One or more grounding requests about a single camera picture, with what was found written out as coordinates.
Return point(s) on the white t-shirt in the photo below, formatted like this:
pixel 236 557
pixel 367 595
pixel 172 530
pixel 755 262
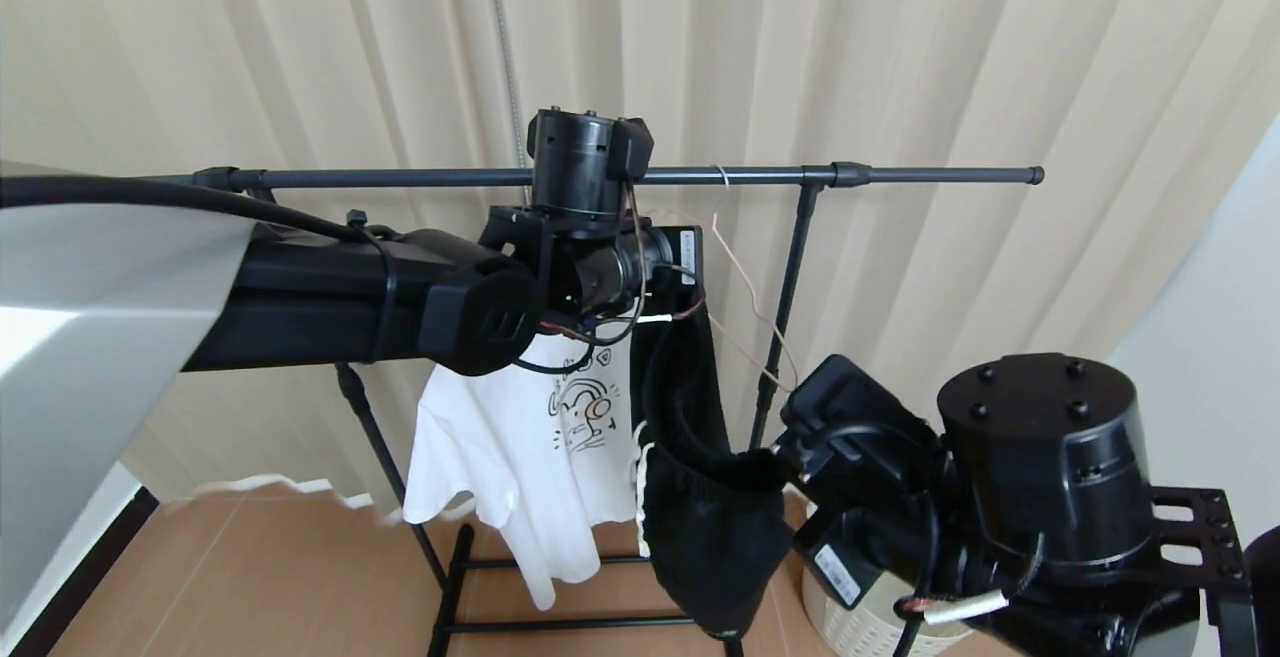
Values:
pixel 500 437

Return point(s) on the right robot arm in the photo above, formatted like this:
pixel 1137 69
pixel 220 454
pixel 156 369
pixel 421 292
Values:
pixel 1040 457

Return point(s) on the black clothes rack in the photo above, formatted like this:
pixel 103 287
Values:
pixel 900 175

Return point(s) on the black shorts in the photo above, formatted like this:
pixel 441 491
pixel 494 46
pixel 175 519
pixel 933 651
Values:
pixel 710 537

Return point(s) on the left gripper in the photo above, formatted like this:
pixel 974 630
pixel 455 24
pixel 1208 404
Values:
pixel 610 272

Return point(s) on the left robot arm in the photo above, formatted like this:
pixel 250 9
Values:
pixel 300 287

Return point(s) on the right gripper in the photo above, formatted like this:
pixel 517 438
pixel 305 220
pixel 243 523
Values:
pixel 870 557

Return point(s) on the pink clothes hanger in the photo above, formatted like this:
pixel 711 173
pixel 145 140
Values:
pixel 745 277

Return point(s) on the beige curtain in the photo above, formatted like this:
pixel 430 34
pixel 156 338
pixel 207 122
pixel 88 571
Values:
pixel 900 37

